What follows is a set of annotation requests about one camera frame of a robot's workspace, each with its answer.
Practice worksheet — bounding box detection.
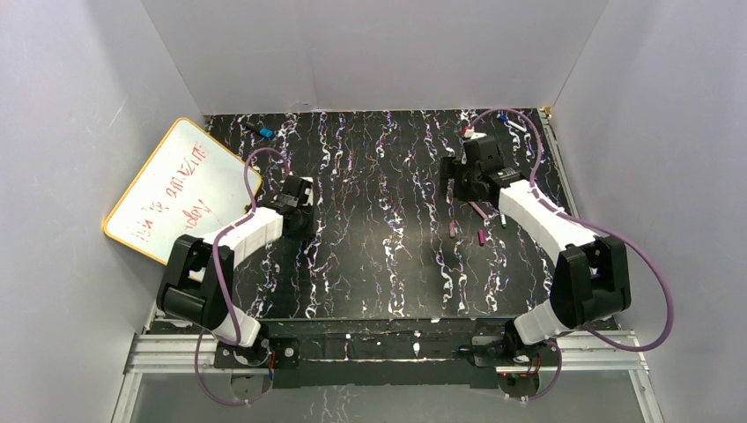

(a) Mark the pink marker pen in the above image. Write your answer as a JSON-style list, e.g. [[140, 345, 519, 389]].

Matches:
[[469, 202, 489, 221]]

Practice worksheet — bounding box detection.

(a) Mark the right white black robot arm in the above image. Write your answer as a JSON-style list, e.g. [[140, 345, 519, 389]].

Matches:
[[439, 135, 632, 349]]

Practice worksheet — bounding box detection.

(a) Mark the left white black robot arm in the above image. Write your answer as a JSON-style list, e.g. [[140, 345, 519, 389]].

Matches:
[[156, 175, 315, 348]]

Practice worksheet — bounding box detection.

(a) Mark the blue capped white marker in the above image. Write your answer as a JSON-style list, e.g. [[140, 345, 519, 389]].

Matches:
[[499, 115, 528, 133]]

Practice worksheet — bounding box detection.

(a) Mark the blue black marker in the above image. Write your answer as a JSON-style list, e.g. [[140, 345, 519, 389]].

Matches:
[[244, 122, 275, 139]]

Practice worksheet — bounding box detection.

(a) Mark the yellow framed whiteboard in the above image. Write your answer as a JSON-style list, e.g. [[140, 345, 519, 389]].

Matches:
[[103, 117, 263, 264]]

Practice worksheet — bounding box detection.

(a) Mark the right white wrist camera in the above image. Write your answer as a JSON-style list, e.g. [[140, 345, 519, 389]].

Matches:
[[462, 127, 486, 143]]

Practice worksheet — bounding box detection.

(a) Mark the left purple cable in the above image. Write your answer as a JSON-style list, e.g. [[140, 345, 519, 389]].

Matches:
[[193, 146, 293, 408]]

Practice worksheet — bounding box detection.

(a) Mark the purple cable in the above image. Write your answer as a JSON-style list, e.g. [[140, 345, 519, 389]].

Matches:
[[463, 108, 675, 404], [193, 146, 293, 408]]

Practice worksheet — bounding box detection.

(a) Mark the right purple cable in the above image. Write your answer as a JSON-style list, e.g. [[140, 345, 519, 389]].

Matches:
[[463, 108, 675, 404]]

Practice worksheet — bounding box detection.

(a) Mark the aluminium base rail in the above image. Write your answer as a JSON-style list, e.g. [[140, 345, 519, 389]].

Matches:
[[124, 332, 649, 375]]

